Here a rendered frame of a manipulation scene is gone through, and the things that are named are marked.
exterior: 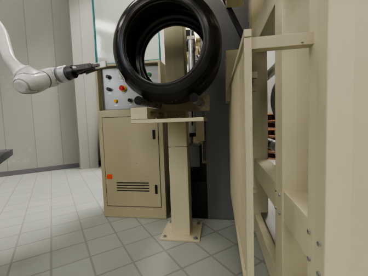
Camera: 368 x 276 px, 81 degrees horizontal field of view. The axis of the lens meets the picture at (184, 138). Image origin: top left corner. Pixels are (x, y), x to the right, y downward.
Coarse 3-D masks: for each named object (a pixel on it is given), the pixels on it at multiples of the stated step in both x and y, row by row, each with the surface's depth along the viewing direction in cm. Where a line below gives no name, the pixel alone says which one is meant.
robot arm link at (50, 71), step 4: (44, 68) 122; (48, 68) 122; (52, 68) 123; (48, 72) 120; (52, 72) 122; (52, 76) 121; (52, 80) 121; (56, 80) 124; (52, 84) 122; (56, 84) 125
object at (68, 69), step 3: (66, 66) 122; (69, 66) 121; (66, 69) 121; (69, 69) 121; (66, 72) 121; (69, 72) 121; (72, 72) 122; (75, 72) 123; (66, 75) 122; (69, 75) 122; (72, 75) 122; (75, 75) 124; (78, 75) 128; (72, 78) 125
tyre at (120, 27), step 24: (144, 0) 103; (168, 0) 102; (192, 0) 100; (120, 24) 106; (144, 24) 128; (168, 24) 129; (192, 24) 126; (216, 24) 102; (120, 48) 107; (144, 48) 132; (216, 48) 102; (120, 72) 111; (144, 72) 133; (192, 72) 102; (216, 72) 117; (144, 96) 112; (168, 96) 107
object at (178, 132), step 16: (176, 32) 139; (176, 48) 140; (176, 64) 141; (176, 112) 144; (176, 128) 144; (176, 144) 145; (176, 160) 146; (176, 176) 147; (176, 192) 148; (176, 208) 149; (176, 224) 150
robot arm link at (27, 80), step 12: (0, 24) 115; (0, 36) 112; (0, 48) 110; (12, 48) 113; (12, 60) 108; (24, 72) 107; (36, 72) 112; (24, 84) 105; (36, 84) 110; (48, 84) 118
